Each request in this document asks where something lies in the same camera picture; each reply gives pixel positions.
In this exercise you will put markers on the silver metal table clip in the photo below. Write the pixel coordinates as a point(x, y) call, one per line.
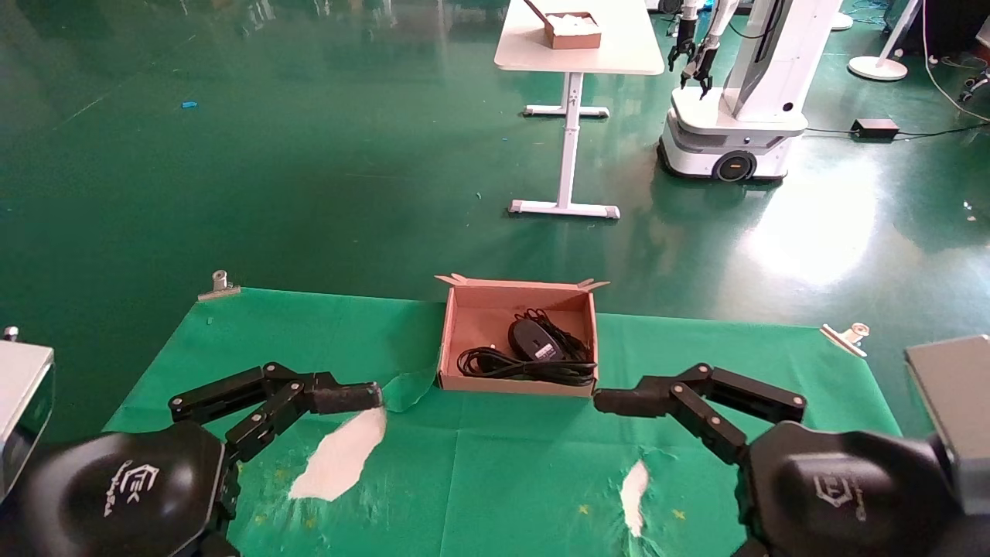
point(847, 339)
point(220, 286)

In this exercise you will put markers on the black power adapter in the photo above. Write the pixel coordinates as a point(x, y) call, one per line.
point(876, 128)

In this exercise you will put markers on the green table cloth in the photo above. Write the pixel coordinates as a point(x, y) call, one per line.
point(503, 464)

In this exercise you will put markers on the small black gripper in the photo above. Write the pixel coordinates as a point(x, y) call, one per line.
point(700, 70)
point(682, 50)

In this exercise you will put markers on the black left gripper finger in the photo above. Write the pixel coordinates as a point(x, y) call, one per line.
point(340, 398)

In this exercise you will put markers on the slim white robot arm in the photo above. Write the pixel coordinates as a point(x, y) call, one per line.
point(690, 15)
point(719, 19)

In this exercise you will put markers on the small brown cardboard box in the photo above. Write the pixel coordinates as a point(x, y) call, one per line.
point(572, 40)

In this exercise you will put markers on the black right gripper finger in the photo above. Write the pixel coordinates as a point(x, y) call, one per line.
point(634, 402)

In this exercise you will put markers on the open brown cardboard box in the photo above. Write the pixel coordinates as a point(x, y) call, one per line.
point(479, 317)

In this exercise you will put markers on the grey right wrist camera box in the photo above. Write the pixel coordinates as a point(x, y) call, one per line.
point(959, 402)

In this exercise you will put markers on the white wheeled robot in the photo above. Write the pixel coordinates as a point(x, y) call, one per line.
point(742, 131)

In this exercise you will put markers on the white packing material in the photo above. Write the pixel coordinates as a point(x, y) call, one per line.
point(576, 22)

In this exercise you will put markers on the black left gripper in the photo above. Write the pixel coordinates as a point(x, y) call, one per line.
point(116, 487)

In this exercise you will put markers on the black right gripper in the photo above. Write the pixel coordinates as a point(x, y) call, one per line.
point(851, 495)

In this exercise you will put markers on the white floor stand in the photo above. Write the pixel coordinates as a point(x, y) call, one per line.
point(878, 68)

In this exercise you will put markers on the white pedestal table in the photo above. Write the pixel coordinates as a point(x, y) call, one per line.
point(611, 54)

